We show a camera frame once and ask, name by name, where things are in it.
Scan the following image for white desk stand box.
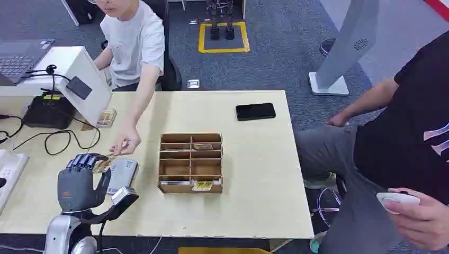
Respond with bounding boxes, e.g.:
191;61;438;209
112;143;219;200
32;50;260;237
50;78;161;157
21;46;113;127

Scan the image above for black looped cable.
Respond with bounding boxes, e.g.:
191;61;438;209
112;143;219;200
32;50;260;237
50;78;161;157
0;114;102;157

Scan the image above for silver grey card case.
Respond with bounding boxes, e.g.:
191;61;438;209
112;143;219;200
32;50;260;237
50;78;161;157
105;158;140;196

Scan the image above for seated person's hand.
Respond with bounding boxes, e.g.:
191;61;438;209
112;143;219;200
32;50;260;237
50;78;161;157
109;126;142;156

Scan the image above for seated person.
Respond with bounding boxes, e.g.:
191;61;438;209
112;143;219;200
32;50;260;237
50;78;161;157
87;0;166;156

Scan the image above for grey laptop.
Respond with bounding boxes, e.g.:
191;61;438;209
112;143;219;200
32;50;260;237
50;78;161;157
0;39;56;87

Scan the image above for black humanoid robot legs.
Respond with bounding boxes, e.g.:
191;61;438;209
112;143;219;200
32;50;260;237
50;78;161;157
205;0;236;41

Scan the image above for black smartphone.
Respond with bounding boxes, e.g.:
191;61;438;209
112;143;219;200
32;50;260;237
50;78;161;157
235;102;277;122

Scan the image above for black desktop device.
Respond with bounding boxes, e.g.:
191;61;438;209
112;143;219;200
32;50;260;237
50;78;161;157
21;94;77;131

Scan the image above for wooden compartment card box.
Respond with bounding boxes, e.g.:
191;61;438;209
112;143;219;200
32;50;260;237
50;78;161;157
157;132;224;195

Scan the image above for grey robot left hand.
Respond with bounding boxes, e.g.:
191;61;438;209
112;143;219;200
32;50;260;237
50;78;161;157
57;153;112;213

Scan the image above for person with black top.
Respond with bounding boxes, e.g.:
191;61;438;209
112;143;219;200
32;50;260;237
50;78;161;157
294;31;449;254

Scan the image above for person's hand holding remote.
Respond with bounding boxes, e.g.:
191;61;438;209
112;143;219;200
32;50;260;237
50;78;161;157
381;187;449;252

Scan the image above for white remote control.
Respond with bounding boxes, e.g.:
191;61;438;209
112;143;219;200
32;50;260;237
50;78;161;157
376;192;421;215

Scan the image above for yellow card in box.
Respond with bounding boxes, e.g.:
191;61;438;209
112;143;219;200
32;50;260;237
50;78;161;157
192;180;213;192

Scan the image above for black pad on stand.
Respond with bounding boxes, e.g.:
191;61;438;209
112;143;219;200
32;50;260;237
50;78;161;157
65;76;93;101

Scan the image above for dark shoe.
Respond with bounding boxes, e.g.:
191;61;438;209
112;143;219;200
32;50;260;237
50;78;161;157
319;37;337;57

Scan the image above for yellow board under desk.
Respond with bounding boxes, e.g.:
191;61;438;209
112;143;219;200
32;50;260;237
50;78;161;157
177;247;275;254

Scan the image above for white floor pillar stand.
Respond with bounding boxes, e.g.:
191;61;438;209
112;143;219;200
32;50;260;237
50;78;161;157
308;0;382;97

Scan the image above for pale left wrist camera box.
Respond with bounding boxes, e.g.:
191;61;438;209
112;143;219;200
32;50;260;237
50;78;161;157
110;186;140;222

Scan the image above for stack of printed cards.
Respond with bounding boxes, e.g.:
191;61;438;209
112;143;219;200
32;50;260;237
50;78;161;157
96;108;118;129

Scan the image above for white power strip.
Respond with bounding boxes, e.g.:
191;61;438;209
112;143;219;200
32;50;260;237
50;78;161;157
0;149;30;215

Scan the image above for black clip cable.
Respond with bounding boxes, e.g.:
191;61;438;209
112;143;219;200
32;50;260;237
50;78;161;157
23;64;72;95

